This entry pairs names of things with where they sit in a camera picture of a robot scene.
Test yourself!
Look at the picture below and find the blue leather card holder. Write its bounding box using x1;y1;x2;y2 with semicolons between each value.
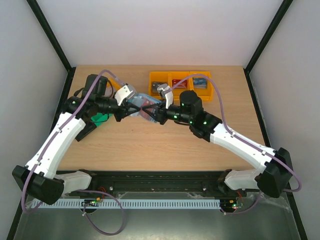
128;93;161;123

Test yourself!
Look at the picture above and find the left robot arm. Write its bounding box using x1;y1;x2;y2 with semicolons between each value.
12;74;138;205

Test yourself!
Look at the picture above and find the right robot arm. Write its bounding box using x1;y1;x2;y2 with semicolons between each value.
141;90;293;198

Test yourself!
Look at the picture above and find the black card stack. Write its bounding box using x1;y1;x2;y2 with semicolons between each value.
151;81;165;94

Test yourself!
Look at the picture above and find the yellow bin with black cards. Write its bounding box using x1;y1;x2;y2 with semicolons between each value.
148;71;170;98

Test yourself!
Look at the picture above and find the red card stack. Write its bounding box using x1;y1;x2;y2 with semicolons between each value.
171;78;188;89

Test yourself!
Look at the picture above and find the yellow bin with red cards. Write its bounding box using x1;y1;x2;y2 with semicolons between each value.
169;71;194;101

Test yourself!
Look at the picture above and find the yellow bin with blue cards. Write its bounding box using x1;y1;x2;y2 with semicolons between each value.
191;71;214;102

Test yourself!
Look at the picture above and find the blue card stack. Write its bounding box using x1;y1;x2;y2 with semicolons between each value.
192;77;208;89

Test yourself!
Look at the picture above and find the green storage bin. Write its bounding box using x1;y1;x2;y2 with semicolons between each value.
91;113;112;127

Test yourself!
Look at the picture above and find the yellow bin left group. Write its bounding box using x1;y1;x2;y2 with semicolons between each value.
108;77;125;91

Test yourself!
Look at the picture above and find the black storage bin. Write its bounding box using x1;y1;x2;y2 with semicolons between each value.
75;121;97;142

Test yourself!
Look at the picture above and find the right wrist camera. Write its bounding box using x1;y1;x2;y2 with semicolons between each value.
157;83;174;109

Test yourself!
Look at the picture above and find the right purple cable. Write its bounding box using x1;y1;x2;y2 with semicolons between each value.
160;73;302;216

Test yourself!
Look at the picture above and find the purple cable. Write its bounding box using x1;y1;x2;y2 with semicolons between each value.
160;73;302;216
21;69;126;236

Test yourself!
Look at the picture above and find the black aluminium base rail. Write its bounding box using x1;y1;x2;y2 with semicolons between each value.
57;170;293;198

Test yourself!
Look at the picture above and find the grey slotted cable duct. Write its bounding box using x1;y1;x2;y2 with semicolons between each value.
39;199;221;210

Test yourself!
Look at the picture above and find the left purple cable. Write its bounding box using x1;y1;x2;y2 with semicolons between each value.
21;69;126;236

